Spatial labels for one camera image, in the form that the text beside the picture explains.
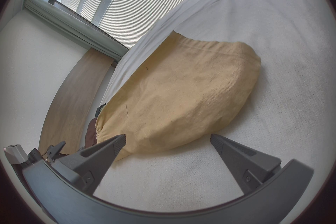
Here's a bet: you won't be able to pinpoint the grey-green curtain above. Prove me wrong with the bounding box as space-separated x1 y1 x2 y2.
24 0 129 62

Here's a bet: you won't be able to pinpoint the bed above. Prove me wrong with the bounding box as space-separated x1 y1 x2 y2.
38 0 334 211

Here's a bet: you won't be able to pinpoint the dark brown garment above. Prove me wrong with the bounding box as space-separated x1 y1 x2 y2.
85 117 100 151

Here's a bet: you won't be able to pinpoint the tan shorts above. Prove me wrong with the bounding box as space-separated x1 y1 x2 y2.
95 30 261 162

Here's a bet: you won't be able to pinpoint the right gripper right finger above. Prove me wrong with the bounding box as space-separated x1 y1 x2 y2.
210 134 282 195

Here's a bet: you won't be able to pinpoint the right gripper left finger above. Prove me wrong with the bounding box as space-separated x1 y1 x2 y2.
52 134 127 195

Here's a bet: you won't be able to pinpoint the black garment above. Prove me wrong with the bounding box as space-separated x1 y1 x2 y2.
95 103 107 117

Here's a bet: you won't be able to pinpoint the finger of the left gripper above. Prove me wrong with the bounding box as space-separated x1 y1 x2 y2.
48 141 67 160

